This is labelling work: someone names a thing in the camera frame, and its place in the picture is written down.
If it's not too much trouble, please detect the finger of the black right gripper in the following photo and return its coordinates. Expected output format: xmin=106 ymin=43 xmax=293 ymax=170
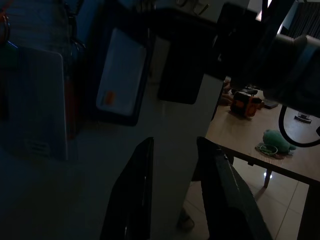
xmin=149 ymin=8 xmax=221 ymax=30

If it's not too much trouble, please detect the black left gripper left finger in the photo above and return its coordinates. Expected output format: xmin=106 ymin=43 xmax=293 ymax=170
xmin=99 ymin=136 xmax=155 ymax=240

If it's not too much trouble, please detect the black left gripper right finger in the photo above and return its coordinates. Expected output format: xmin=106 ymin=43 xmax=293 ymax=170
xmin=196 ymin=136 xmax=273 ymax=240

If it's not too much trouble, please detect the dark grey curtain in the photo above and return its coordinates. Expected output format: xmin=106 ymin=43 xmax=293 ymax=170
xmin=287 ymin=9 xmax=320 ymax=38

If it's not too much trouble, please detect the light wooden table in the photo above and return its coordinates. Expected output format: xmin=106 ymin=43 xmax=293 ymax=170
xmin=204 ymin=82 xmax=320 ymax=188

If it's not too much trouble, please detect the teal plush toy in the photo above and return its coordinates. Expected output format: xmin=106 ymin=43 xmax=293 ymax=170
xmin=261 ymin=129 xmax=298 ymax=154

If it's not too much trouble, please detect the grey plastic card tag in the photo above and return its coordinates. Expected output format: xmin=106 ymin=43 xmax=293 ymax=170
xmin=18 ymin=46 xmax=69 ymax=161

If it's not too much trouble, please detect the metal wall hook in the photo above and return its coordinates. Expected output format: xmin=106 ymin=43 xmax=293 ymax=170
xmin=192 ymin=0 xmax=210 ymax=14

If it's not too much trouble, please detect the black rounded wall panel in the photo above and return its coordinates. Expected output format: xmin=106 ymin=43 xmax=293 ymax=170
xmin=156 ymin=34 xmax=204 ymax=105

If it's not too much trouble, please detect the orange black handled tool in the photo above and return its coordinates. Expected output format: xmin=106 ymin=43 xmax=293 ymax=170
xmin=229 ymin=88 xmax=265 ymax=120

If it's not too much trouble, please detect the green pink ring bunch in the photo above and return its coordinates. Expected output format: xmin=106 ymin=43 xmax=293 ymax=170
xmin=255 ymin=142 xmax=285 ymax=158

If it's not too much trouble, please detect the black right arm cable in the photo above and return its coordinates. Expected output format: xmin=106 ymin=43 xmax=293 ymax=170
xmin=278 ymin=104 xmax=320 ymax=149

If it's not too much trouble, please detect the metal key ring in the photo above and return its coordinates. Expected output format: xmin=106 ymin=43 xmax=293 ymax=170
xmin=67 ymin=36 xmax=87 ymax=61

